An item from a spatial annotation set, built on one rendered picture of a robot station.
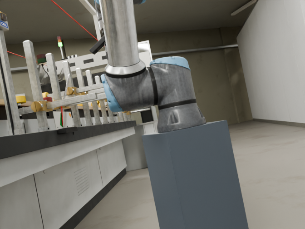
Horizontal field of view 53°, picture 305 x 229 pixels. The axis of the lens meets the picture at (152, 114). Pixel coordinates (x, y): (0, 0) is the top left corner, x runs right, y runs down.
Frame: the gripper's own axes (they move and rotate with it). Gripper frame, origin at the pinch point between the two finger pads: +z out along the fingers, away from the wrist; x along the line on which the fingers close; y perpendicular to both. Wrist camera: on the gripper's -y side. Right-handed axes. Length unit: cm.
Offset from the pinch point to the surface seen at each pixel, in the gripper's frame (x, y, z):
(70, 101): -2.4, -23.9, 11.4
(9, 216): -16, -59, 60
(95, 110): 93, -43, 12
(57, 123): 6.3, -37.1, 20.6
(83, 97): -2.1, -17.1, 10.9
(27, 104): 16, -57, 6
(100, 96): 23.0, -15.4, 9.3
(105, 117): 118, -43, 18
